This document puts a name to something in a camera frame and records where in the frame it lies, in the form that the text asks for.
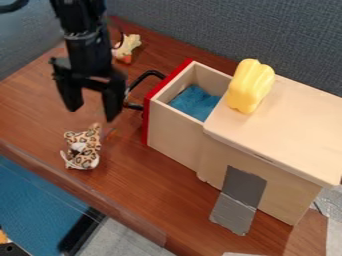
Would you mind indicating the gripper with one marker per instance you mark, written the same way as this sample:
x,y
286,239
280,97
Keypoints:
x,y
89,56

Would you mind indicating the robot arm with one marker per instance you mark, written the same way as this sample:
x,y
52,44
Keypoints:
x,y
80,15

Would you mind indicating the drawer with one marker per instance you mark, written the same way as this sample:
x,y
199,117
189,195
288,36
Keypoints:
x,y
178,98

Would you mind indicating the spotted plush leopard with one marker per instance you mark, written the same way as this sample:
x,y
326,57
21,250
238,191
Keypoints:
x,y
83,148

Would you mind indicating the cream plush animal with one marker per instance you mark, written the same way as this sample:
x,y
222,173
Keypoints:
x,y
126,46

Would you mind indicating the blue cloth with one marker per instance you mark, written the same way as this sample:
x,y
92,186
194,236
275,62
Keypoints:
x,y
196,102

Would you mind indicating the yellow toy pepper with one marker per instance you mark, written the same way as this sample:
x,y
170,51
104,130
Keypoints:
x,y
249,86

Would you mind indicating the grey tape strip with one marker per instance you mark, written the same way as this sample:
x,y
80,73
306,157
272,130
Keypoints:
x,y
238,200

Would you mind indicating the cabinet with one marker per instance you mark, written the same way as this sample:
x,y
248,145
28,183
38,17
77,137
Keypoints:
x,y
276,143

